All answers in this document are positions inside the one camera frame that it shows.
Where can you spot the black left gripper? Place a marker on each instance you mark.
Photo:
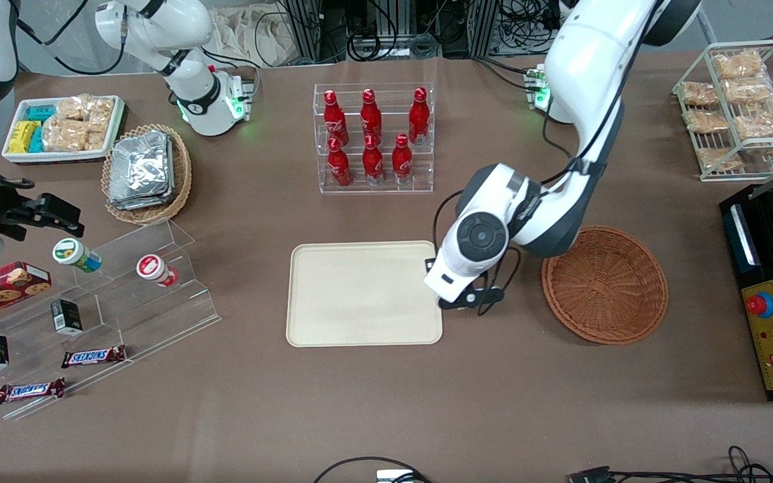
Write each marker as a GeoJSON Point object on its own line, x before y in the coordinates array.
{"type": "Point", "coordinates": [429, 263]}

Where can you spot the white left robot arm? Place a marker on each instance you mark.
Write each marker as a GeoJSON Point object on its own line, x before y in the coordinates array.
{"type": "Point", "coordinates": [588, 67]}

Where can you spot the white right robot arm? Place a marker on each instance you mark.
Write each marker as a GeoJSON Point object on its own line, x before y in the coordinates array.
{"type": "Point", "coordinates": [158, 27]}

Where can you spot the white rectangular snack tray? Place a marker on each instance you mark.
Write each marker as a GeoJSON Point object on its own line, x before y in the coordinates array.
{"type": "Point", "coordinates": [17, 157]}

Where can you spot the beige plastic tray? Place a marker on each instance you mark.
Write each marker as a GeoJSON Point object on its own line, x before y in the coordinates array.
{"type": "Point", "coordinates": [363, 295]}

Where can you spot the light wicker basket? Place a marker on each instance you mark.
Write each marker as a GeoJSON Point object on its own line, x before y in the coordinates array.
{"type": "Point", "coordinates": [182, 174]}

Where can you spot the brown round wicker basket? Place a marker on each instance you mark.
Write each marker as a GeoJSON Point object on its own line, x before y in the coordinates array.
{"type": "Point", "coordinates": [611, 288]}

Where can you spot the green lid yogurt cup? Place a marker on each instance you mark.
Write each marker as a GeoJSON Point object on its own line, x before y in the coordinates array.
{"type": "Point", "coordinates": [71, 253]}

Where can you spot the teal snack packet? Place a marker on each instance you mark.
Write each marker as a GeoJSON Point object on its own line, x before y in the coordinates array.
{"type": "Point", "coordinates": [41, 113]}
{"type": "Point", "coordinates": [37, 139]}

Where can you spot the clear rice cracker bag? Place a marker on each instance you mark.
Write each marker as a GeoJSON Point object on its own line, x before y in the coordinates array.
{"type": "Point", "coordinates": [64, 136]}
{"type": "Point", "coordinates": [72, 109]}
{"type": "Point", "coordinates": [100, 113]}
{"type": "Point", "coordinates": [95, 141]}

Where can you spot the silver foil pack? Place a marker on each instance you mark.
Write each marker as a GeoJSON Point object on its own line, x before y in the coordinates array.
{"type": "Point", "coordinates": [141, 161]}
{"type": "Point", "coordinates": [138, 201]}

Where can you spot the yellow snack packet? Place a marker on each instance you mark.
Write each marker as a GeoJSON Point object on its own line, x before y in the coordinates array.
{"type": "Point", "coordinates": [24, 137]}

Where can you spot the red lid yogurt cup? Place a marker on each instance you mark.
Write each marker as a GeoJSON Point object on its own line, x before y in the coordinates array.
{"type": "Point", "coordinates": [153, 268]}

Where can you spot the clear acrylic bottle rack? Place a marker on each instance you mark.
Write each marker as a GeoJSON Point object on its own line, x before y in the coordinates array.
{"type": "Point", "coordinates": [420, 168]}

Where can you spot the clear acrylic stepped stand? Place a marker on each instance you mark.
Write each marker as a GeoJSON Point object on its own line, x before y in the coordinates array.
{"type": "Point", "coordinates": [158, 322]}

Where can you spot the Snickers chocolate bar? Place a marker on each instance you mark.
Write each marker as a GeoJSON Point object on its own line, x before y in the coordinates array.
{"type": "Point", "coordinates": [93, 357]}
{"type": "Point", "coordinates": [29, 391]}

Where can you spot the red cola bottle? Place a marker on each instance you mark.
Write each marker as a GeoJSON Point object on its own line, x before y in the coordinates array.
{"type": "Point", "coordinates": [419, 121]}
{"type": "Point", "coordinates": [340, 168]}
{"type": "Point", "coordinates": [402, 161]}
{"type": "Point", "coordinates": [373, 164]}
{"type": "Point", "coordinates": [335, 121]}
{"type": "Point", "coordinates": [371, 117]}

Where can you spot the beige cloth bag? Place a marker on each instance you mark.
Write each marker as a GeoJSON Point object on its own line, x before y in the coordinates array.
{"type": "Point", "coordinates": [245, 33]}

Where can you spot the red emergency stop button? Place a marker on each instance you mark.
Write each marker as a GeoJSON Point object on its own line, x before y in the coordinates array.
{"type": "Point", "coordinates": [759, 305]}

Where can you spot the black control box yellow panel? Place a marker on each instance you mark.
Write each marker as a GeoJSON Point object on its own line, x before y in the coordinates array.
{"type": "Point", "coordinates": [772, 376]}

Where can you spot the aluminium frame post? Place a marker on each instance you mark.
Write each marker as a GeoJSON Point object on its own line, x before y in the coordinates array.
{"type": "Point", "coordinates": [304, 27]}
{"type": "Point", "coordinates": [482, 27]}

